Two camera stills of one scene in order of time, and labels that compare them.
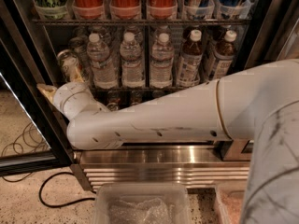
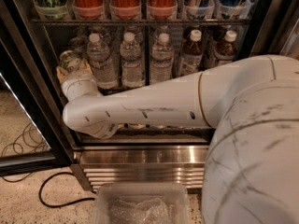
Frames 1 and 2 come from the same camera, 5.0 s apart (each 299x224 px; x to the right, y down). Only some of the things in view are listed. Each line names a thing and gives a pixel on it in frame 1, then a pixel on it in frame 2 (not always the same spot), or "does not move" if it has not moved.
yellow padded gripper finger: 78,78 to 84,68
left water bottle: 103,67 does not move
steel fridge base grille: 197,165 does not move
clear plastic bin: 143,203 does not move
